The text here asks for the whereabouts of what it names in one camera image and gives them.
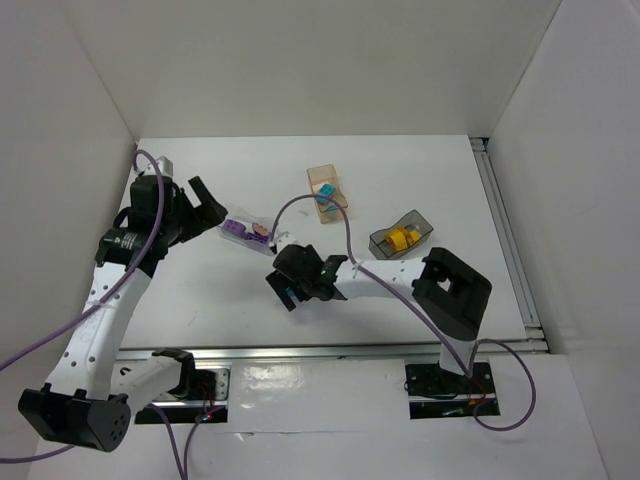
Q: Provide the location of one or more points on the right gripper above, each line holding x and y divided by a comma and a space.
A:
282, 288

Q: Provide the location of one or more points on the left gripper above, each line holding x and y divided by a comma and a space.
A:
185, 215

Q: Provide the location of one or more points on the purple studded lego brick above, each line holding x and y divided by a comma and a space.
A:
234, 228

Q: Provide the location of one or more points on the purple rounded lego brick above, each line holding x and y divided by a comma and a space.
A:
258, 229

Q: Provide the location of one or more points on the small teal lego cube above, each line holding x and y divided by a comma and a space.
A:
326, 190

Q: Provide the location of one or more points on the yellow lego brick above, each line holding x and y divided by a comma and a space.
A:
410, 242
396, 240

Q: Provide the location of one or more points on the yellow lego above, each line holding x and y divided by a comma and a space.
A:
414, 233

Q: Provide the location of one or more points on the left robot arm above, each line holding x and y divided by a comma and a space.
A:
86, 401

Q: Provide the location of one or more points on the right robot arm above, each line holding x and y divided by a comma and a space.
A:
445, 293

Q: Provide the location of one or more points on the clear plastic container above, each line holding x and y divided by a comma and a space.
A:
247, 230

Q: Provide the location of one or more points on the orange transparent container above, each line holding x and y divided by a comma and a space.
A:
329, 199

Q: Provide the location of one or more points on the grey transparent container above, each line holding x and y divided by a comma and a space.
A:
412, 219

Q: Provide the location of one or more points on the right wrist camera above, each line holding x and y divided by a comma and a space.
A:
281, 240

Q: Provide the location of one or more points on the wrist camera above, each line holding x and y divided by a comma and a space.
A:
281, 240
165, 166

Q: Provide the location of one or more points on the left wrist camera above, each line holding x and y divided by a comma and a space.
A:
165, 166

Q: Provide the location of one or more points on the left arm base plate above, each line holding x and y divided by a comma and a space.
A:
209, 391

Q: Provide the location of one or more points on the aluminium front rail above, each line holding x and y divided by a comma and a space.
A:
285, 353

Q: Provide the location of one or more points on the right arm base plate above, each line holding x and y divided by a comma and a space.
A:
434, 393

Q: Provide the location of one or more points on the aluminium side rail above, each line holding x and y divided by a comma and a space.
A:
535, 342

